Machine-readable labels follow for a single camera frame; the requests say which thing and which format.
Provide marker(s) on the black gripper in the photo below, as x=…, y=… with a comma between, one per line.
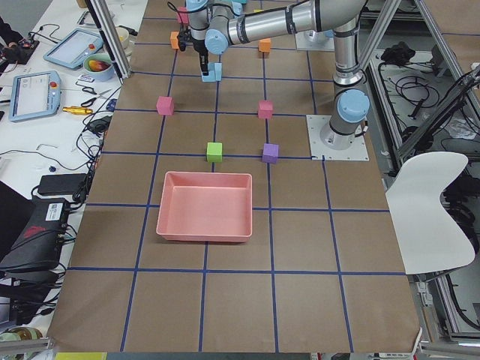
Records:
x=198, y=45

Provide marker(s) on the light blue foam block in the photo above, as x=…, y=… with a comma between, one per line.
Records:
x=215, y=71

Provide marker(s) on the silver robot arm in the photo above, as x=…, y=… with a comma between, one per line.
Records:
x=214, y=26

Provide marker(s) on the orange foam block front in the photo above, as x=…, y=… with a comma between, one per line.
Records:
x=174, y=40

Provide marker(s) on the orange foam block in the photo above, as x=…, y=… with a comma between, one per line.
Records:
x=265, y=45
x=174, y=40

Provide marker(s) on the red foam block corner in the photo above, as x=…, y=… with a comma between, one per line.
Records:
x=182, y=15

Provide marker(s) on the red foam block far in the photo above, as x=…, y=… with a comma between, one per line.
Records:
x=165, y=105

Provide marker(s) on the red foam block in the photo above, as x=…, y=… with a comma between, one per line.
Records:
x=165, y=105
x=265, y=109

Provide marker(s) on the beige bowl with lemon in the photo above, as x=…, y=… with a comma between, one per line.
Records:
x=124, y=37

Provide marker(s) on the green foam block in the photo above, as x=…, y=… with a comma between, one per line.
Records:
x=214, y=152

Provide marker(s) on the green bowl with fruit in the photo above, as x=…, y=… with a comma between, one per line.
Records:
x=99, y=67

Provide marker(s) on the purple foam block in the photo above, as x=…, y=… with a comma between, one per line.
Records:
x=270, y=153

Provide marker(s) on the scissors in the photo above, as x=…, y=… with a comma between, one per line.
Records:
x=88, y=103

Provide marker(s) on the blue teach pendant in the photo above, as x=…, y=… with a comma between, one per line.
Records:
x=34, y=96
x=73, y=50

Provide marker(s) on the pink plastic tray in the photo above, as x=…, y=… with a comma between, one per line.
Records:
x=206, y=207

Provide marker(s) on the black power adapter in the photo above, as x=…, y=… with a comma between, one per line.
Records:
x=65, y=184

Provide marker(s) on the white chair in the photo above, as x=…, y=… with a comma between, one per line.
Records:
x=428, y=237

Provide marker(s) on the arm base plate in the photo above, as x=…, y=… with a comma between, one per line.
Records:
x=326, y=145
x=315, y=41

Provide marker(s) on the yellow handled tool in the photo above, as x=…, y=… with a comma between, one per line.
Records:
x=77, y=110

